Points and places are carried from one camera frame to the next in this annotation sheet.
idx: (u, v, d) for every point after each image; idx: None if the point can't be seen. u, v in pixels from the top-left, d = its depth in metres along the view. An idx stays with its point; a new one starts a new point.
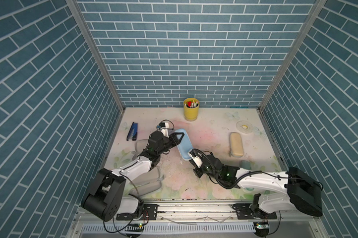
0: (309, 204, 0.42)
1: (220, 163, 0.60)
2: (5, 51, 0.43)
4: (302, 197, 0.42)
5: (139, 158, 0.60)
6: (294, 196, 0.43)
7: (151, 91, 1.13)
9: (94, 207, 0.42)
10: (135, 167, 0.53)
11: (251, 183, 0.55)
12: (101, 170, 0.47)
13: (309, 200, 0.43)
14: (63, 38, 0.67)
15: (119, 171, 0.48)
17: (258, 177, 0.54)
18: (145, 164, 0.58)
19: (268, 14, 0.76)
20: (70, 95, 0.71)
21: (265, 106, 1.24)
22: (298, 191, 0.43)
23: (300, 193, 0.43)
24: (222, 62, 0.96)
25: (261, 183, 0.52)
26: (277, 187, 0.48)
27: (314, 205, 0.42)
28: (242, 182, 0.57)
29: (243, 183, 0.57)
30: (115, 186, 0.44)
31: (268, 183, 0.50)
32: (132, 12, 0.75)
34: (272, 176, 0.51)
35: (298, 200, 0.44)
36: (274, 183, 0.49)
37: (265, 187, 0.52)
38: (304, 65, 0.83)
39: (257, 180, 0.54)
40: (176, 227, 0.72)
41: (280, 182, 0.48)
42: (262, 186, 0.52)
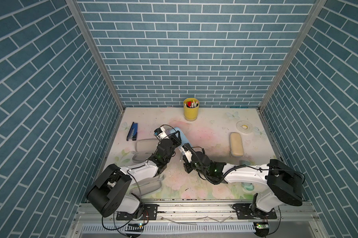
0: (288, 194, 0.44)
1: (208, 159, 0.61)
2: (5, 51, 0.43)
4: (282, 187, 0.44)
5: (147, 162, 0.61)
6: (273, 186, 0.44)
7: (151, 91, 1.13)
9: (96, 202, 0.43)
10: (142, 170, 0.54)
11: (236, 177, 0.56)
12: (110, 166, 0.47)
13: (287, 190, 0.44)
14: (63, 38, 0.67)
15: (127, 169, 0.50)
17: (242, 171, 0.56)
18: (152, 168, 0.59)
19: (268, 14, 0.76)
20: (70, 95, 0.71)
21: (265, 106, 1.24)
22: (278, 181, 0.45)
23: (279, 184, 0.44)
24: (222, 62, 0.96)
25: (245, 177, 0.53)
26: (259, 179, 0.50)
27: (292, 194, 0.44)
28: (229, 175, 0.58)
29: (229, 177, 0.58)
30: (120, 184, 0.44)
31: (252, 176, 0.52)
32: (132, 12, 0.75)
34: (255, 169, 0.53)
35: (278, 190, 0.45)
36: (256, 176, 0.51)
37: (252, 181, 0.53)
38: (304, 65, 0.82)
39: (241, 174, 0.55)
40: (176, 227, 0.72)
41: (263, 174, 0.50)
42: (247, 179, 0.53)
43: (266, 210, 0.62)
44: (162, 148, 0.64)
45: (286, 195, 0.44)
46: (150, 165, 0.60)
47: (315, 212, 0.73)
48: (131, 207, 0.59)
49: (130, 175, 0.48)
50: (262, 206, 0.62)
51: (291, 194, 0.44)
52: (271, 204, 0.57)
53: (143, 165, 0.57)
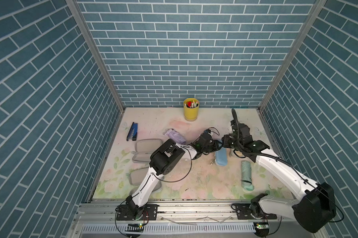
0: (315, 217, 0.41)
1: (247, 131, 0.62)
2: (5, 51, 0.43)
4: (314, 208, 0.40)
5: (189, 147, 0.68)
6: (307, 202, 0.41)
7: (151, 91, 1.13)
9: (157, 163, 0.60)
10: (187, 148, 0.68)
11: (271, 168, 0.53)
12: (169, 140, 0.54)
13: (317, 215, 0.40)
14: (63, 38, 0.67)
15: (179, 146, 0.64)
17: (284, 166, 0.50)
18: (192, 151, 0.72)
19: (268, 14, 0.76)
20: (70, 95, 0.71)
21: (265, 106, 1.24)
22: (316, 201, 0.40)
23: (316, 205, 0.40)
24: (222, 62, 0.96)
25: (281, 174, 0.50)
26: (297, 187, 0.45)
27: (318, 221, 0.40)
28: (263, 157, 0.55)
29: (263, 160, 0.55)
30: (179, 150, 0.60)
31: (290, 178, 0.47)
32: (132, 12, 0.75)
34: (299, 176, 0.47)
35: (307, 207, 0.42)
36: (296, 182, 0.46)
37: (284, 182, 0.50)
38: (304, 65, 0.82)
39: (279, 169, 0.50)
40: (176, 227, 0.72)
41: (304, 186, 0.44)
42: (280, 177, 0.51)
43: (264, 208, 0.64)
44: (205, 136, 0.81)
45: (310, 216, 0.42)
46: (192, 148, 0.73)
47: None
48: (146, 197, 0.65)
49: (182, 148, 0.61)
50: (264, 205, 0.64)
51: (319, 221, 0.40)
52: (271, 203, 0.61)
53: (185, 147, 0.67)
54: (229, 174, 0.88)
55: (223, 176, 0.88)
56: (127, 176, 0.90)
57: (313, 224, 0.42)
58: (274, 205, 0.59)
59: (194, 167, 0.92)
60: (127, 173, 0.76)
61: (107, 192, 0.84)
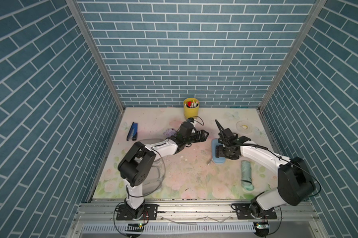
0: (292, 188, 0.44)
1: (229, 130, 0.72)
2: (5, 51, 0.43)
4: (289, 178, 0.44)
5: (168, 141, 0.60)
6: (282, 174, 0.46)
7: (151, 90, 1.13)
9: (127, 174, 0.54)
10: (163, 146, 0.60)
11: (252, 154, 0.60)
12: (136, 143, 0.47)
13: (294, 184, 0.44)
14: (63, 38, 0.67)
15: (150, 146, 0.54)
17: (262, 150, 0.57)
18: (172, 147, 0.63)
19: (268, 14, 0.76)
20: (70, 95, 0.71)
21: (265, 106, 1.24)
22: (289, 171, 0.45)
23: (290, 175, 0.44)
24: (222, 62, 0.96)
25: (262, 159, 0.56)
26: (274, 165, 0.51)
27: (297, 193, 0.44)
28: (245, 148, 0.62)
29: (245, 150, 0.62)
30: (147, 157, 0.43)
31: (268, 159, 0.53)
32: (132, 12, 0.75)
34: (273, 154, 0.54)
35: (284, 179, 0.46)
36: (272, 160, 0.52)
37: (265, 165, 0.55)
38: (304, 65, 0.82)
39: (259, 153, 0.57)
40: (176, 227, 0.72)
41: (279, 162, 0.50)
42: (261, 161, 0.56)
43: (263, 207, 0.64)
44: (185, 127, 0.72)
45: (289, 189, 0.45)
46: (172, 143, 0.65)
47: (315, 212, 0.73)
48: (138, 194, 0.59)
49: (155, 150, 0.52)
50: (262, 202, 0.64)
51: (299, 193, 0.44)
52: (268, 198, 0.60)
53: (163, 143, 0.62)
54: (229, 174, 0.88)
55: (223, 176, 0.88)
56: None
57: (294, 196, 0.45)
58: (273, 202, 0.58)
59: (194, 167, 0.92)
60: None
61: (107, 191, 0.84)
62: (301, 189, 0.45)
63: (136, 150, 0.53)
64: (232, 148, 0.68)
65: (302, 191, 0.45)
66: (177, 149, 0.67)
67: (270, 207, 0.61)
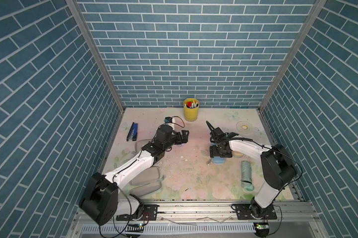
0: (274, 172, 0.48)
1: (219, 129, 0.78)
2: (5, 51, 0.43)
4: (270, 163, 0.48)
5: (139, 156, 0.55)
6: (265, 160, 0.50)
7: (151, 91, 1.13)
9: (91, 211, 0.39)
10: (133, 165, 0.50)
11: (240, 147, 0.64)
12: (95, 174, 0.44)
13: (275, 168, 0.48)
14: (63, 38, 0.67)
15: (113, 174, 0.45)
17: (248, 143, 0.62)
18: (146, 162, 0.54)
19: (268, 14, 0.76)
20: (70, 96, 0.71)
21: (265, 107, 1.24)
22: (270, 157, 0.49)
23: (271, 160, 0.49)
24: (222, 62, 0.96)
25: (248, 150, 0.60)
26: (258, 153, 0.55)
27: (279, 176, 0.48)
28: (233, 142, 0.66)
29: (233, 144, 0.66)
30: (107, 189, 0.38)
31: (253, 148, 0.57)
32: (132, 13, 0.75)
34: (258, 145, 0.58)
35: (267, 164, 0.50)
36: (257, 149, 0.56)
37: (251, 154, 0.59)
38: (304, 65, 0.83)
39: (245, 145, 0.61)
40: (176, 227, 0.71)
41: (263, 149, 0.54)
42: (247, 152, 0.61)
43: (263, 206, 0.64)
44: (162, 131, 0.62)
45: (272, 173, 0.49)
46: (145, 157, 0.55)
47: (315, 212, 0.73)
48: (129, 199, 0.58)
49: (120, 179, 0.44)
50: (261, 202, 0.64)
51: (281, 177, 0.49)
52: (266, 196, 0.60)
53: (135, 162, 0.52)
54: (229, 174, 0.88)
55: (223, 176, 0.88)
56: None
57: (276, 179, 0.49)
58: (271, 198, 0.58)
59: (194, 167, 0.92)
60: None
61: None
62: (283, 173, 0.48)
63: (95, 183, 0.43)
64: (221, 144, 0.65)
65: (284, 175, 0.49)
66: (155, 159, 0.58)
67: (268, 205, 0.62)
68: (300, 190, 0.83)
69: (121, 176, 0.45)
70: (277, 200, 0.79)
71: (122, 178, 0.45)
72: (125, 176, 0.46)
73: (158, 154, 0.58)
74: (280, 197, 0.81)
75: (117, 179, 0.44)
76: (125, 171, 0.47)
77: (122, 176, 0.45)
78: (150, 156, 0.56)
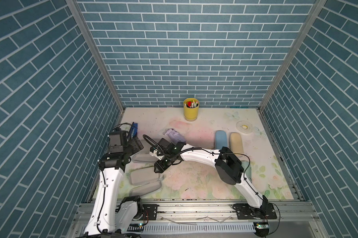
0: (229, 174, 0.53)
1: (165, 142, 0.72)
2: (5, 51, 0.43)
4: (224, 169, 0.53)
5: (105, 183, 0.46)
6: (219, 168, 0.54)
7: (151, 91, 1.13)
9: None
10: (107, 196, 0.43)
11: (193, 157, 0.64)
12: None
13: (229, 171, 0.54)
14: (63, 38, 0.67)
15: (95, 223, 0.39)
17: (197, 152, 0.63)
18: (115, 181, 0.46)
19: (268, 14, 0.76)
20: (70, 95, 0.71)
21: (265, 106, 1.24)
22: (222, 164, 0.54)
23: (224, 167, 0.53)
24: (222, 62, 0.96)
25: (199, 157, 0.61)
26: (210, 160, 0.58)
27: (232, 174, 0.54)
28: (185, 154, 0.65)
29: (186, 155, 0.65)
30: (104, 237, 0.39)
31: (205, 158, 0.60)
32: (132, 12, 0.75)
34: (208, 152, 0.61)
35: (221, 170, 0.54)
36: (208, 157, 0.59)
37: (204, 161, 0.61)
38: (304, 65, 0.82)
39: (197, 155, 0.62)
40: (176, 227, 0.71)
41: (213, 156, 0.58)
42: (201, 160, 0.62)
43: (258, 205, 0.64)
44: (117, 133, 0.55)
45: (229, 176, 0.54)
46: (112, 178, 0.46)
47: (315, 212, 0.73)
48: (126, 207, 0.60)
49: (104, 223, 0.39)
50: (252, 203, 0.65)
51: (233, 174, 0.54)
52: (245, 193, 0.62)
53: (104, 190, 0.44)
54: None
55: None
56: (127, 176, 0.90)
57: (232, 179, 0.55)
58: (251, 193, 0.61)
59: (194, 167, 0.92)
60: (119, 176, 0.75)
61: None
62: (233, 172, 0.55)
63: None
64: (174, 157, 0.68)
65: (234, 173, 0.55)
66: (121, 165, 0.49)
67: (258, 202, 0.63)
68: (299, 190, 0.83)
69: (104, 217, 0.40)
70: (277, 200, 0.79)
71: (106, 218, 0.40)
72: (108, 213, 0.40)
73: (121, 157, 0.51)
74: (280, 197, 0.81)
75: (101, 225, 0.39)
76: (104, 209, 0.41)
77: (105, 216, 0.40)
78: (115, 171, 0.48)
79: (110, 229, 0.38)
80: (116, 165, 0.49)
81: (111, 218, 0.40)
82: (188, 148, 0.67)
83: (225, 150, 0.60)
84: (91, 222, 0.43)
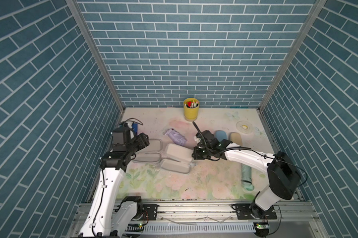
0: (284, 185, 0.45)
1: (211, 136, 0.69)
2: (5, 51, 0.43)
4: (279, 176, 0.45)
5: (104, 184, 0.45)
6: (272, 172, 0.46)
7: (151, 91, 1.13)
9: None
10: (105, 198, 0.42)
11: (238, 157, 0.58)
12: None
13: (284, 181, 0.45)
14: (63, 38, 0.67)
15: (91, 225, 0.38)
17: (245, 152, 0.57)
18: (115, 182, 0.45)
19: (267, 14, 0.76)
20: (70, 96, 0.71)
21: (265, 106, 1.24)
22: (277, 170, 0.45)
23: (278, 173, 0.45)
24: (222, 62, 0.96)
25: (247, 159, 0.55)
26: (260, 164, 0.51)
27: (288, 186, 0.45)
28: (229, 152, 0.60)
29: (230, 154, 0.60)
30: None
31: (254, 159, 0.53)
32: (132, 12, 0.75)
34: (259, 154, 0.53)
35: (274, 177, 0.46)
36: (258, 160, 0.51)
37: (250, 164, 0.55)
38: (304, 65, 0.82)
39: (244, 155, 0.56)
40: (176, 227, 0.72)
41: (265, 160, 0.50)
42: (247, 162, 0.55)
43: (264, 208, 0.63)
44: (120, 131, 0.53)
45: (282, 187, 0.46)
46: (111, 179, 0.45)
47: (315, 212, 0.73)
48: (125, 207, 0.60)
49: (100, 225, 0.38)
50: (262, 204, 0.63)
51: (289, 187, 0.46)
52: (269, 201, 0.59)
53: (103, 191, 0.43)
54: (229, 174, 0.88)
55: (223, 176, 0.88)
56: (127, 176, 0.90)
57: (286, 192, 0.46)
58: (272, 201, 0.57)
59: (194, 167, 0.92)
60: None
61: None
62: (291, 183, 0.46)
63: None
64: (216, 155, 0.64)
65: (293, 185, 0.47)
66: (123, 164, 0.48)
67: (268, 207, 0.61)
68: (300, 190, 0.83)
69: (100, 220, 0.39)
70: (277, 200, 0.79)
71: (102, 220, 0.39)
72: (104, 215, 0.40)
73: (123, 157, 0.50)
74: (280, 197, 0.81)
75: (97, 228, 0.38)
76: (101, 211, 0.40)
77: (101, 218, 0.39)
78: (116, 171, 0.47)
79: (105, 233, 0.38)
80: (117, 166, 0.48)
81: (107, 221, 0.39)
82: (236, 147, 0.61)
83: (282, 156, 0.49)
84: (87, 223, 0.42)
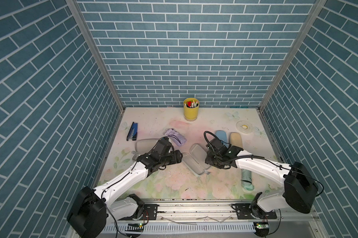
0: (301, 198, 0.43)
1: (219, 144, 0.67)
2: (5, 51, 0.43)
4: (298, 190, 0.42)
5: (132, 170, 0.53)
6: (288, 186, 0.44)
7: (151, 91, 1.13)
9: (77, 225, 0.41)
10: (124, 179, 0.49)
11: (250, 166, 0.56)
12: (86, 189, 0.42)
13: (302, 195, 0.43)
14: (63, 38, 0.67)
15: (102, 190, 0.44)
17: (259, 162, 0.54)
18: (139, 175, 0.52)
19: (268, 14, 0.76)
20: (70, 95, 0.71)
21: (265, 106, 1.24)
22: (295, 183, 0.43)
23: (297, 187, 0.43)
24: (222, 62, 0.96)
25: (259, 168, 0.53)
26: (275, 175, 0.48)
27: (305, 201, 0.43)
28: (240, 160, 0.58)
29: (242, 163, 0.58)
30: (95, 207, 0.40)
31: (268, 170, 0.50)
32: (132, 12, 0.75)
34: (274, 164, 0.51)
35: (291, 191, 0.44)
36: (273, 171, 0.49)
37: (263, 174, 0.53)
38: (304, 65, 0.82)
39: (257, 164, 0.54)
40: (176, 227, 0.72)
41: (281, 171, 0.48)
42: (260, 171, 0.53)
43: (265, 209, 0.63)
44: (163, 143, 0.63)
45: (300, 201, 0.44)
46: (138, 170, 0.53)
47: (315, 212, 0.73)
48: (126, 203, 0.59)
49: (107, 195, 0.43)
50: (264, 207, 0.63)
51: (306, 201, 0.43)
52: (273, 205, 0.58)
53: (127, 177, 0.50)
54: (229, 174, 0.88)
55: (223, 176, 0.88)
56: None
57: (305, 206, 0.43)
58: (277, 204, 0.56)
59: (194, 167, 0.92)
60: (117, 175, 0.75)
61: None
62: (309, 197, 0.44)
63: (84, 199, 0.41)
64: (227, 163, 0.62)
65: (309, 198, 0.44)
66: (149, 170, 0.56)
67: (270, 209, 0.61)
68: None
69: (111, 191, 0.44)
70: None
71: (112, 193, 0.44)
72: (115, 190, 0.45)
73: (152, 166, 0.57)
74: None
75: (105, 194, 0.43)
76: (116, 186, 0.46)
77: (112, 191, 0.44)
78: (144, 168, 0.55)
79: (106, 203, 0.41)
80: (148, 166, 0.56)
81: (115, 195, 0.44)
82: (246, 154, 0.59)
83: (298, 167, 0.47)
84: (101, 186, 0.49)
